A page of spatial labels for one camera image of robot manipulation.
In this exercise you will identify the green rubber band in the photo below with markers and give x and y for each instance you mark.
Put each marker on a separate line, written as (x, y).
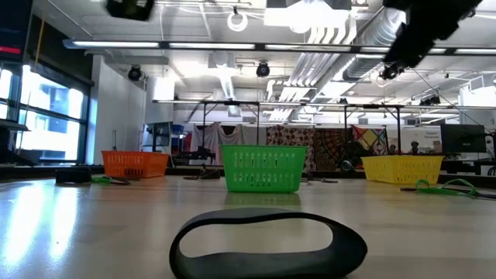
(100, 180)
(426, 190)

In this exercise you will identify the wide black rubber band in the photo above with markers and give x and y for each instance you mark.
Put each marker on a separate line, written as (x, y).
(73, 176)
(271, 267)

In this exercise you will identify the black background robot arm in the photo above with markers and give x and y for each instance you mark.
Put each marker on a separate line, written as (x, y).
(197, 155)

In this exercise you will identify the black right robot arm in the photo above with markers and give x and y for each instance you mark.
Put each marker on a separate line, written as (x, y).
(438, 15)

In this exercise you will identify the black ceiling spotlight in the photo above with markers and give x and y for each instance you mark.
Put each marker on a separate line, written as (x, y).
(134, 73)
(262, 70)
(389, 72)

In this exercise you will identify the black beam with lights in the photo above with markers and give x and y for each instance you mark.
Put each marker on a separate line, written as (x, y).
(162, 45)

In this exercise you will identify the black track lights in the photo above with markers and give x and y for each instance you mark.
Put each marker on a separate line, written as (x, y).
(430, 101)

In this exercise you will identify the colourful geometric cloth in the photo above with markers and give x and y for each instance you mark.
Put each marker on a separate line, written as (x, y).
(370, 137)

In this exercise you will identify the person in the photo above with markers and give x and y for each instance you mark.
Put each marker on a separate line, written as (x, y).
(392, 150)
(414, 147)

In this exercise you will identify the black background monitor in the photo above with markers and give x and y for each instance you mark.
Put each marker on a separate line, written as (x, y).
(463, 138)

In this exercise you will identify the yellow plastic basket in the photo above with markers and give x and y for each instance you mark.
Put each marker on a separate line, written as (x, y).
(403, 159)

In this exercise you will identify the dark patterned cloth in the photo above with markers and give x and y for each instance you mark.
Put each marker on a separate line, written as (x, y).
(331, 143)

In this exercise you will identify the screen on stand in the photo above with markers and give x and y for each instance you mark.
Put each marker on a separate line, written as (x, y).
(159, 133)

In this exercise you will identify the blue storage bins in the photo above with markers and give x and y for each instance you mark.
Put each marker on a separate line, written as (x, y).
(178, 128)

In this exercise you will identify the brown patterned cloth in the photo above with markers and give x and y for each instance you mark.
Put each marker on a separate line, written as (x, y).
(290, 135)

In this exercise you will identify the orange plastic basket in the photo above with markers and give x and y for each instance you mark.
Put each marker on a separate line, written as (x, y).
(135, 164)

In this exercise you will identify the white draped cloth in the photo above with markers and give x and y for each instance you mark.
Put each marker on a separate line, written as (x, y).
(232, 137)

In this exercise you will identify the grey desk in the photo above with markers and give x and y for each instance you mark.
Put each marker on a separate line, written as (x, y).
(11, 126)

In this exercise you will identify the green plastic basket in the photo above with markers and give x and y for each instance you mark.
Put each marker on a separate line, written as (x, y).
(263, 149)

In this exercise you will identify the black background table frame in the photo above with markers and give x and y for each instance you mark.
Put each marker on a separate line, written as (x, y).
(204, 124)
(398, 128)

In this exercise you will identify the black aluminium table frame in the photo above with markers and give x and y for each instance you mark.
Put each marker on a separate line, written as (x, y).
(35, 172)

